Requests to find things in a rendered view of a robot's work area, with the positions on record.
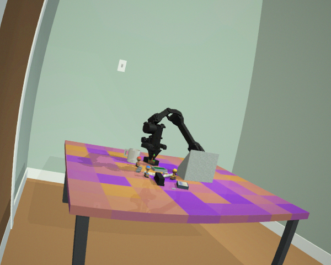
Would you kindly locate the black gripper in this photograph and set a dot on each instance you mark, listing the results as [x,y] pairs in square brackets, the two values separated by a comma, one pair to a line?
[154,146]

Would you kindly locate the green-handled rubber stamp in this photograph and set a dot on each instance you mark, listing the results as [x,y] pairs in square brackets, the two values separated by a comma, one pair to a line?
[151,162]

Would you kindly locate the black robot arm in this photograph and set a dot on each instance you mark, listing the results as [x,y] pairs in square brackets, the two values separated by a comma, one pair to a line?
[152,127]

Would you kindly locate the white mug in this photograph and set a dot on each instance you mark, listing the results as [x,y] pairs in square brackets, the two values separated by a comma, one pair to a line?
[132,155]

